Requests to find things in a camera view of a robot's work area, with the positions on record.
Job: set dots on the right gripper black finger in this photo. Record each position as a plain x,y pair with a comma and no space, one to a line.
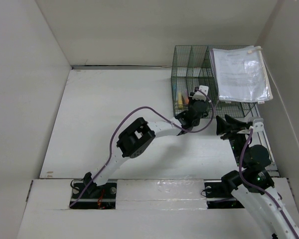
235,125
222,126

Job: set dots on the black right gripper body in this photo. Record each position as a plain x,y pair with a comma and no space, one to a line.
237,140

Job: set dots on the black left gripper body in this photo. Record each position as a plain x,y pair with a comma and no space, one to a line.
191,101

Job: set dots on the yellow highlighter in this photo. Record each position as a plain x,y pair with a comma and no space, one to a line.
180,103

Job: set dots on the light blue highlighter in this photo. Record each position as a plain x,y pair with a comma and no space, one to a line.
174,87

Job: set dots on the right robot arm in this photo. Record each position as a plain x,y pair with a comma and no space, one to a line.
251,184

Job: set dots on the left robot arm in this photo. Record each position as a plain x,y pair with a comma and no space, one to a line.
134,140

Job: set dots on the white foam front board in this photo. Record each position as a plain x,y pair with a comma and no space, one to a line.
165,195

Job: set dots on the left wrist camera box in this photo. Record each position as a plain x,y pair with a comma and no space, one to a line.
200,93

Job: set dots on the green wire mesh organizer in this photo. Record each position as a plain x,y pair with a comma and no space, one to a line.
191,68

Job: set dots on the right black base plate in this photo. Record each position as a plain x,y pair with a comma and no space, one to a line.
217,197

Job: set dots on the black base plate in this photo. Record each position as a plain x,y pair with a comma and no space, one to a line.
103,198
217,197

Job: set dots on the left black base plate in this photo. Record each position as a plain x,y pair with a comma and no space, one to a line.
103,198

